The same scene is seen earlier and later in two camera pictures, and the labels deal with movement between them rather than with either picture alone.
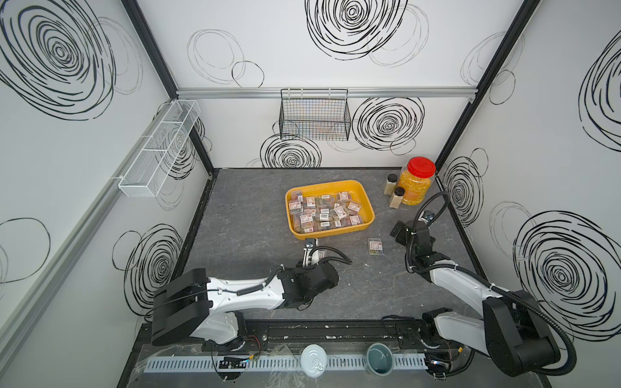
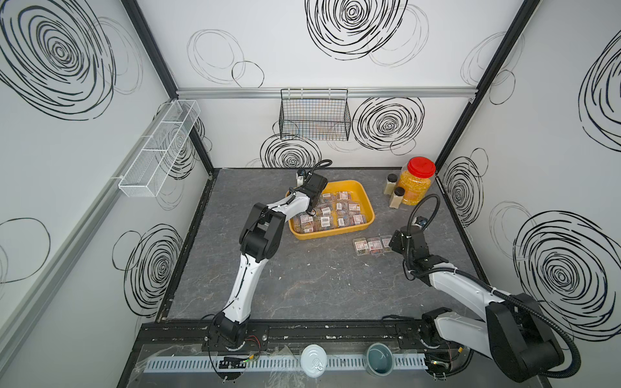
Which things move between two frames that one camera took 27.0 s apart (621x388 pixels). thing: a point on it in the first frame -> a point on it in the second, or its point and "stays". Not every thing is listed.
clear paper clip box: x=375 y=246 -> x=386 y=241
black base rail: x=331 y=335 stays
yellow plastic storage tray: x=328 y=208 stays
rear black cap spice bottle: x=390 y=183 stays
